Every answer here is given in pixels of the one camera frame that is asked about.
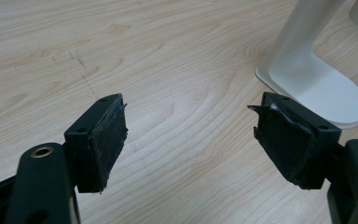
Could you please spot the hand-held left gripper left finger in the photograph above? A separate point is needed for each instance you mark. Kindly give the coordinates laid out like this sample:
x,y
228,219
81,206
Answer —
x,y
98,146

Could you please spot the white stand base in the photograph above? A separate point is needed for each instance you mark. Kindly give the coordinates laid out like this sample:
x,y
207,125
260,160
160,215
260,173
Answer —
x,y
315,81

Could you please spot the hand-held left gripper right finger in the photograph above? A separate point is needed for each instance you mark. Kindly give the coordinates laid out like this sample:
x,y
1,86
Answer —
x,y
295,146

